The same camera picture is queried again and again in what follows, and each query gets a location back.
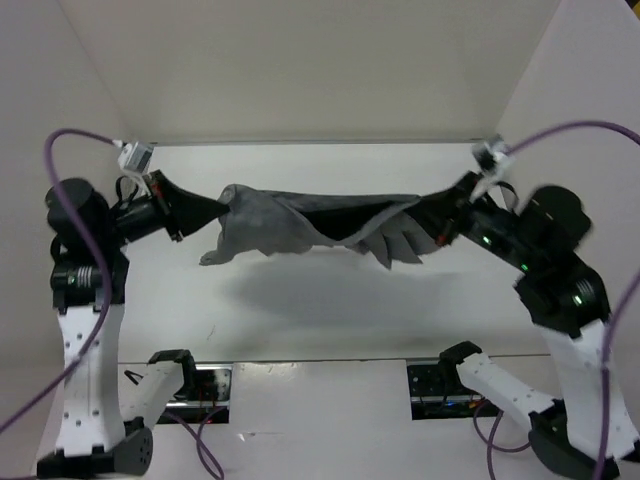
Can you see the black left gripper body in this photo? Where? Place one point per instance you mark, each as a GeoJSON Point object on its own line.
{"type": "Point", "coordinates": [160, 194]}

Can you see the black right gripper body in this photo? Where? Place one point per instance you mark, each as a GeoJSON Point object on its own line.
{"type": "Point", "coordinates": [453, 213]}

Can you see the grey pleated skirt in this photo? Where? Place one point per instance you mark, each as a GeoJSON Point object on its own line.
{"type": "Point", "coordinates": [277, 222]}

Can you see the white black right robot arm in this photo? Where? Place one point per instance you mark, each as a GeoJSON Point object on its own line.
{"type": "Point", "coordinates": [586, 432]}

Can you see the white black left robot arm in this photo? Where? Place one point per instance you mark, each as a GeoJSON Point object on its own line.
{"type": "Point", "coordinates": [99, 439]}

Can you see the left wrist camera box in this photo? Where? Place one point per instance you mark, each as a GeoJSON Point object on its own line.
{"type": "Point", "coordinates": [134, 158]}

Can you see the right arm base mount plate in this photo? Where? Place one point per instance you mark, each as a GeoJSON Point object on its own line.
{"type": "Point", "coordinates": [432, 399]}

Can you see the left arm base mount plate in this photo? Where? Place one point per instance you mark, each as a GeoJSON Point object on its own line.
{"type": "Point", "coordinates": [208, 401]}

